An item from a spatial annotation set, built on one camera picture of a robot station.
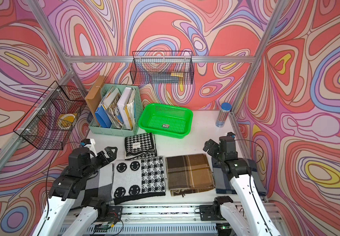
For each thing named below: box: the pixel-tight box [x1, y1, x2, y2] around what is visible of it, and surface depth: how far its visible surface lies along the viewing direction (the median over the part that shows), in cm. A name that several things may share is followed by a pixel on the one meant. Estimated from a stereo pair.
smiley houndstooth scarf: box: [111, 156, 167, 206], surface depth 82 cm
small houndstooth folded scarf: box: [124, 132, 158, 160], surface depth 95 cm
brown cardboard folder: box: [84, 75, 105, 127], surface depth 89 cm
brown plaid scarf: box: [165, 153, 216, 197], surface depth 85 cm
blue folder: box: [94, 104, 113, 129], surface depth 95 cm
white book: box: [116, 87, 136, 131], surface depth 95 cm
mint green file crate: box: [88, 83, 144, 137], surface depth 98 cm
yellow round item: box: [56, 113, 78, 130], surface depth 80 cm
